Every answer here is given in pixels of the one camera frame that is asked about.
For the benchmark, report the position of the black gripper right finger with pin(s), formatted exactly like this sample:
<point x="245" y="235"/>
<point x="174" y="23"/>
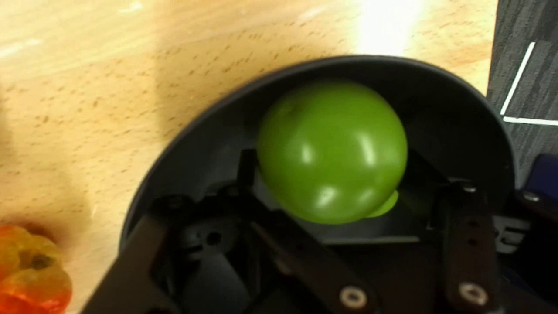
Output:
<point x="477" y="250"/>

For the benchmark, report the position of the black plastic bowl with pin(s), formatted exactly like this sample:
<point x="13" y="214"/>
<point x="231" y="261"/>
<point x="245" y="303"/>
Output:
<point x="454" y="105"/>

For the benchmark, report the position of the orange plastic bell pepper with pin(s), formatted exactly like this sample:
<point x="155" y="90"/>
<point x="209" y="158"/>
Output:
<point x="36" y="273"/>

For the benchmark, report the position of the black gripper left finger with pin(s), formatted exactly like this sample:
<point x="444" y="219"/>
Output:
<point x="291" y="262"/>

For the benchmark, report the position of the green apple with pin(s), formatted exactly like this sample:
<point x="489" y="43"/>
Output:
<point x="332" y="151"/>

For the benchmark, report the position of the dark blue chair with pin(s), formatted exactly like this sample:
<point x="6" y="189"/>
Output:
<point x="543" y="175"/>

